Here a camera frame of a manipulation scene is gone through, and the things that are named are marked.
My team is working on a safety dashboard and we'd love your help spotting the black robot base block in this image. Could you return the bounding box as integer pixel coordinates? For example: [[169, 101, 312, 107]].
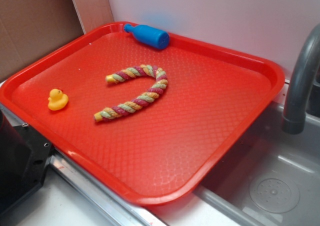
[[0, 112, 53, 216]]

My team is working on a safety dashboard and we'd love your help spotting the red plastic tray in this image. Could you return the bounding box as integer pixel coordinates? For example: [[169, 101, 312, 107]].
[[0, 22, 285, 206]]

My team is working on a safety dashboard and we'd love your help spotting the blue plastic bottle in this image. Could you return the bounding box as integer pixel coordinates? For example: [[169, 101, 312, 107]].
[[123, 23, 170, 50]]

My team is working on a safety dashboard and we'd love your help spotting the yellow rubber duck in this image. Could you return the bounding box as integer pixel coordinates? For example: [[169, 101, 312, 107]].
[[48, 88, 69, 111]]

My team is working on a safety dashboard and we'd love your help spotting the grey toy sink basin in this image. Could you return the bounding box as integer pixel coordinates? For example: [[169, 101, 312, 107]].
[[195, 103, 320, 226]]

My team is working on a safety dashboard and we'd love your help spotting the grey toy faucet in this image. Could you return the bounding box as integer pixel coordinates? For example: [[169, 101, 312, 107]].
[[281, 25, 320, 135]]

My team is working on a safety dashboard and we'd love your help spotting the brown cardboard panel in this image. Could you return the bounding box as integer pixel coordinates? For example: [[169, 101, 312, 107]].
[[0, 0, 114, 82]]

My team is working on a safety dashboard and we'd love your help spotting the multicolored braided rope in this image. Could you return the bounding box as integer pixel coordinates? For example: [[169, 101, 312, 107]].
[[93, 64, 169, 123]]

